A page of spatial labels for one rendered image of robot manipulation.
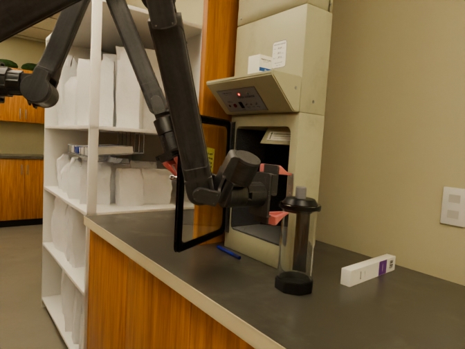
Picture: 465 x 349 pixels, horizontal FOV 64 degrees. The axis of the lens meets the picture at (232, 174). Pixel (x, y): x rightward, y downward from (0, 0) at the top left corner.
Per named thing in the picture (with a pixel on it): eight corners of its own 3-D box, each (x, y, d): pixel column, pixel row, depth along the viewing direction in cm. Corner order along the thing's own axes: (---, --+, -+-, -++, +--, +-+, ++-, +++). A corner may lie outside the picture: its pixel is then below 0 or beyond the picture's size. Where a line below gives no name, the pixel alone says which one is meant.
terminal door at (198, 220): (224, 233, 133) (230, 120, 129) (175, 254, 105) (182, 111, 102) (222, 233, 133) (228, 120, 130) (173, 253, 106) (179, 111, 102)
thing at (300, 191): (302, 208, 103) (304, 184, 102) (324, 215, 95) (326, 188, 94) (275, 209, 99) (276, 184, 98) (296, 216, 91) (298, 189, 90)
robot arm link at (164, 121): (152, 121, 118) (151, 116, 112) (174, 114, 119) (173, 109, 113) (160, 141, 118) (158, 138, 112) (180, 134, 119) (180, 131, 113)
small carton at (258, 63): (259, 79, 114) (261, 59, 114) (270, 77, 110) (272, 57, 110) (247, 77, 111) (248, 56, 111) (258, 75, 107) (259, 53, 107)
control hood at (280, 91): (231, 115, 131) (232, 86, 130) (299, 111, 105) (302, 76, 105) (203, 111, 124) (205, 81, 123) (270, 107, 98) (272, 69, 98)
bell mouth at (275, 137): (286, 145, 136) (287, 129, 135) (325, 147, 122) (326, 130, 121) (249, 142, 125) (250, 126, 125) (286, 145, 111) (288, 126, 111)
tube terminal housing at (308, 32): (274, 238, 150) (287, 42, 144) (340, 261, 124) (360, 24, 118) (223, 246, 135) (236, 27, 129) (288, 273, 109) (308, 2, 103)
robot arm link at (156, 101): (149, 103, 120) (148, 97, 111) (184, 92, 121) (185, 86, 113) (162, 138, 120) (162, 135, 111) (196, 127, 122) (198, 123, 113)
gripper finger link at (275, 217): (298, 194, 91) (270, 195, 85) (296, 224, 92) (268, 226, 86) (279, 191, 96) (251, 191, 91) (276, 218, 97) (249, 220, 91)
